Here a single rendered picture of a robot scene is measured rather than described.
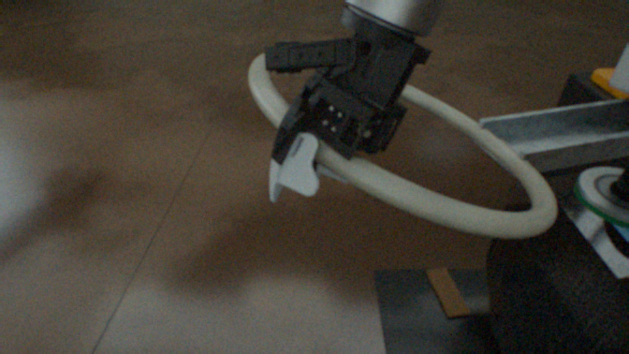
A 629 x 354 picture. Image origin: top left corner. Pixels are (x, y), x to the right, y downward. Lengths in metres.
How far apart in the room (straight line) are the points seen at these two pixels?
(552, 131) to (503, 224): 0.49
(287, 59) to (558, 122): 0.65
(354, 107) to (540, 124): 0.60
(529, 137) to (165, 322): 1.55
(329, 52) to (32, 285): 2.06
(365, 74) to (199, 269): 1.73
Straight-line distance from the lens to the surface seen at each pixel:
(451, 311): 1.86
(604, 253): 1.22
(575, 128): 0.97
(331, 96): 0.36
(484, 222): 0.44
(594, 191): 1.17
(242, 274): 1.94
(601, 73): 2.30
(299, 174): 0.40
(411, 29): 0.35
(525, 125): 0.87
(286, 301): 1.83
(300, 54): 0.41
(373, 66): 0.37
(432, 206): 0.41
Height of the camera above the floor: 1.50
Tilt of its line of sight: 38 degrees down
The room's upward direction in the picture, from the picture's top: straight up
